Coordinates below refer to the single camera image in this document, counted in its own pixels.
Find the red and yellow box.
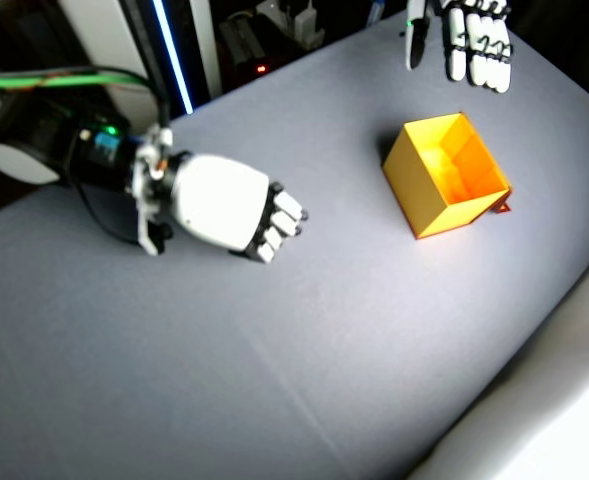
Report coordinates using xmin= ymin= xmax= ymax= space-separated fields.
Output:
xmin=381 ymin=112 xmax=514 ymax=241

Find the black device with red light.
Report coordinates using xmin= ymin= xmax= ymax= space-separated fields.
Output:
xmin=217 ymin=13 xmax=298 ymax=95

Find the grey table cloth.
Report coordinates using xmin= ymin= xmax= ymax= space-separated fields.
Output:
xmin=0 ymin=12 xmax=589 ymax=480

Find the white plug adapter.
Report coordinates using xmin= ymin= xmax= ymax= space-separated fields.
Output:
xmin=292 ymin=0 xmax=326 ymax=50

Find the white rounded panel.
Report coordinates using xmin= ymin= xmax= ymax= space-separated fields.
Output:
xmin=406 ymin=249 xmax=589 ymax=480

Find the white post with blue light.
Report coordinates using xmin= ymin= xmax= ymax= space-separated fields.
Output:
xmin=56 ymin=0 xmax=224 ymax=117

